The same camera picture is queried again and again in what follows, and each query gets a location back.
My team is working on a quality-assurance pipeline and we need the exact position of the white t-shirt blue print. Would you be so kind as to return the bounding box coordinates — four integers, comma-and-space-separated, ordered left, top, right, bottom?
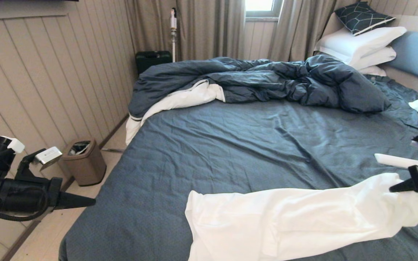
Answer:
185, 173, 418, 261

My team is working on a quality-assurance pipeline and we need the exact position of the brown trash bin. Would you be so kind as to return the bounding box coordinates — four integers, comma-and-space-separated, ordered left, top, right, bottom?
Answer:
61, 138, 107, 187

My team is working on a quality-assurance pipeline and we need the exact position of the black suitcase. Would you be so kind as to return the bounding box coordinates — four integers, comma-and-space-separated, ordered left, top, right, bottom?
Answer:
135, 51, 173, 76

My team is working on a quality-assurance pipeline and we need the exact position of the blue bed with headboard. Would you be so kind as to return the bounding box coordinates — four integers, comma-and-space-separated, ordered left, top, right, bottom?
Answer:
58, 75, 418, 261

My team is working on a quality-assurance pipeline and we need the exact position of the dark patterned pillow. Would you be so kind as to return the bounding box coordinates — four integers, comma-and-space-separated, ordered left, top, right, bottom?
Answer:
334, 2, 396, 37

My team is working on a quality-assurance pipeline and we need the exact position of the dark blue crumpled duvet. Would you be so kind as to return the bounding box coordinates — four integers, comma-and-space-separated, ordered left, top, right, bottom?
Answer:
126, 55, 392, 146

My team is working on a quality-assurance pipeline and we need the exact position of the beige curtain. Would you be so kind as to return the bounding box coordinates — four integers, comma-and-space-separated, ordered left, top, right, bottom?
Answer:
124, 0, 246, 63
267, 0, 344, 63

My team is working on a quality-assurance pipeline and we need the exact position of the white stick vacuum cleaner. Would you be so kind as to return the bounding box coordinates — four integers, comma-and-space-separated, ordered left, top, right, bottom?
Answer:
170, 8, 178, 63

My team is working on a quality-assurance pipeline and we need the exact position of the window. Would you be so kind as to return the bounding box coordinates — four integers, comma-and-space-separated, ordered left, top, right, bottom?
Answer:
245, 0, 284, 20

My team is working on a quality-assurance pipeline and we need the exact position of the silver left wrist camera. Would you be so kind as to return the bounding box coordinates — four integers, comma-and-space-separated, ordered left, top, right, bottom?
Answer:
15, 146, 63, 182

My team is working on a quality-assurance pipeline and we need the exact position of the beige bed headboard frame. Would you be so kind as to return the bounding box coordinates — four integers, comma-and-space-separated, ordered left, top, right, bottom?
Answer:
383, 15, 418, 99

